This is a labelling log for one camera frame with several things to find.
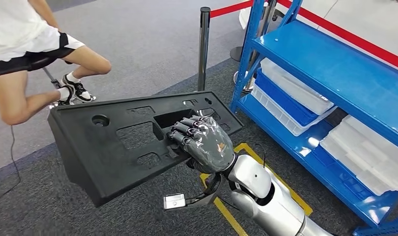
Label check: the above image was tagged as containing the black plastic plate holder part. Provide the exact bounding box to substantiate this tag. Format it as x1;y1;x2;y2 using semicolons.
47;91;245;208

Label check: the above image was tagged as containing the blue metal shelf rack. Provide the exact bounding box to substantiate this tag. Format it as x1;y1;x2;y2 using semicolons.
229;0;398;236

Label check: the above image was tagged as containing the blue plastic bin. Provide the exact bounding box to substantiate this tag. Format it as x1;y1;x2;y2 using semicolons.
255;69;318;127
311;145;374;201

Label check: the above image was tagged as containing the yellow floor tape square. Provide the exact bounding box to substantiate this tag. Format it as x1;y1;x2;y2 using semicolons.
199;143;314;236

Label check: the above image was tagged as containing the black seat stool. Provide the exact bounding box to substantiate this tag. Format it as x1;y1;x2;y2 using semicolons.
0;50;97;111

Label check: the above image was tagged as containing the translucent white bin stack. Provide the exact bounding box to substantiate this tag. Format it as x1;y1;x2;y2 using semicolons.
320;115;398;197

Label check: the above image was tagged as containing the white car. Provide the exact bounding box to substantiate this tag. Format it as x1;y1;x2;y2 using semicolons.
239;0;398;71

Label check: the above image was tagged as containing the person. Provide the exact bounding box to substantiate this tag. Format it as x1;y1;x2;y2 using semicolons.
0;0;113;126

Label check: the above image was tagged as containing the chrome stanchion post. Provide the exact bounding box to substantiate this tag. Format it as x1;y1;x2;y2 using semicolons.
197;6;211;92
229;0;279;62

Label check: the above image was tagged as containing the black camera bracket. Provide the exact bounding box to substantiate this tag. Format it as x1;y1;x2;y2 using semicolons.
184;173;225;208

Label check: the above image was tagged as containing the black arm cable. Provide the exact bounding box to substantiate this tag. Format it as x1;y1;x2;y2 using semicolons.
254;143;267;169

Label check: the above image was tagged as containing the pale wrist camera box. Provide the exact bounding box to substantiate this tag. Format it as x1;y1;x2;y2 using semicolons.
163;193;187;210

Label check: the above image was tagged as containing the black floor cable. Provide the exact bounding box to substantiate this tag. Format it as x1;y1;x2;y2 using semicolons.
0;125;22;211

